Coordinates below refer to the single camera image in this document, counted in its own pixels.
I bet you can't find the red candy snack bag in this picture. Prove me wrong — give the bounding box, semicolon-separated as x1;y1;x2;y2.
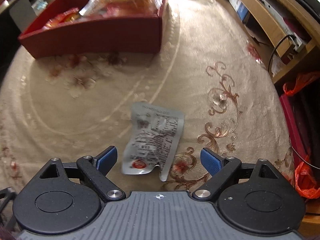
42;8;80;30

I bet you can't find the silver white sachet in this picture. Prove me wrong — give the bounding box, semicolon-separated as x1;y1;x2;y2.
121;102;184;182

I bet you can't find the red plastic bag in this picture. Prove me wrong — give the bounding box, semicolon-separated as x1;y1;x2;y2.
279;71;319;199

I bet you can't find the red cardboard box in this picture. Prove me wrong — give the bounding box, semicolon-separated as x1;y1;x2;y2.
18;0;168;59

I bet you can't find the blue white box on shelf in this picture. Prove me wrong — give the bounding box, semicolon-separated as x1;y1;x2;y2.
229;0;249;22

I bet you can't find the wooden tv stand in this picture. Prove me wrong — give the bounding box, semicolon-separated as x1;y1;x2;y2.
213;0;320;86

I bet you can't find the white grey cabinet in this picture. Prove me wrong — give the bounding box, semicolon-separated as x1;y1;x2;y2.
1;0;36;32

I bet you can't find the black cable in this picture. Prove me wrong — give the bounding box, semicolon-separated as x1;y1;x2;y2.
267;34;299;74

